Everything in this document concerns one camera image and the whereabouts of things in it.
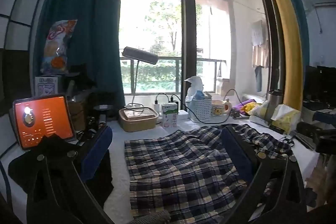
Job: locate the black monitor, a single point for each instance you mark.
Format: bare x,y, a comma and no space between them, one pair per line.
321,82

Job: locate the balcony railing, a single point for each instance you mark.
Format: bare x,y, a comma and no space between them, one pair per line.
168,59

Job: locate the brown cardboard box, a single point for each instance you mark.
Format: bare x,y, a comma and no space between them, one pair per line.
76,115

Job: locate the white charger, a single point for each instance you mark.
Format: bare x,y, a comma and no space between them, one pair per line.
156,108

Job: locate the scissors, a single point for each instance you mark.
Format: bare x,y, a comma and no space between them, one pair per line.
288,140

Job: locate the black cloth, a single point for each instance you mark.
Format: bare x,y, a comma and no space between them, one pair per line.
105,170

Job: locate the white plastic bag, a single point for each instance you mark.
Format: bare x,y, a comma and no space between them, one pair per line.
260,111

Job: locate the yellow bag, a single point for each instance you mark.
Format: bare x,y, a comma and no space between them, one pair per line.
249,108

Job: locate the purple cloth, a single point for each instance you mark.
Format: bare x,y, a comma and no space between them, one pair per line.
242,104

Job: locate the white printed box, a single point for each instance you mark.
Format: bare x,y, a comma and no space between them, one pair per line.
47,86

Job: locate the hanging beige garment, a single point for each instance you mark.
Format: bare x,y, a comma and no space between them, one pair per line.
261,56

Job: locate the white perforated basket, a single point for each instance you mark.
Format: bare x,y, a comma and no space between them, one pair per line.
200,111

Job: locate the plaid pants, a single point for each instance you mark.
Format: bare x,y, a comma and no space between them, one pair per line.
178,161

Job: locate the colourful snack bag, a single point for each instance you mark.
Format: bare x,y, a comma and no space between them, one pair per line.
56,48

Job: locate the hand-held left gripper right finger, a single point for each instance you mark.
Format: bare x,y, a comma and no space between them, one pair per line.
236,150

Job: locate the hanging blue garment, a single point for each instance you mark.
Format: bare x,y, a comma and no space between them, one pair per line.
258,79

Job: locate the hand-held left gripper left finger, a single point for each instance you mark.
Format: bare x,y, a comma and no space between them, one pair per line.
95,150

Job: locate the clear plastic bag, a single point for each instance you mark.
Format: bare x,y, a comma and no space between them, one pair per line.
194,85

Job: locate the desk lamp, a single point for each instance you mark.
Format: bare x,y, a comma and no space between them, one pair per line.
140,54

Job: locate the yellow tissue pack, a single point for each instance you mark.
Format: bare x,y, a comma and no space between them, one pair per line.
287,117

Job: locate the air conditioner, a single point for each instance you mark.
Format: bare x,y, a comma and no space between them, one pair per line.
325,1

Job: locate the yellow curtain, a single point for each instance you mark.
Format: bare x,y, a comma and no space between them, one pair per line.
286,43

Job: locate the tablet with orange screen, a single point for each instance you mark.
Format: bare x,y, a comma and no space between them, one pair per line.
43,121

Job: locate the hanging white shirt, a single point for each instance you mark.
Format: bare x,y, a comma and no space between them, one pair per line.
258,32

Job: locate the steel thermos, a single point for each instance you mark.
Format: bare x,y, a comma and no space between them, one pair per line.
273,103

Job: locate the woven basket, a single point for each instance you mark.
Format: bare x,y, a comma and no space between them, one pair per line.
137,121

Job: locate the teal curtain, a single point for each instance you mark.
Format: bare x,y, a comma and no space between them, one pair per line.
86,16

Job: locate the green white milk carton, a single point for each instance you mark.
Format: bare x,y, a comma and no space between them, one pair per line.
169,115

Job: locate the cream mug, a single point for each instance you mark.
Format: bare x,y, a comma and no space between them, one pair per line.
219,108

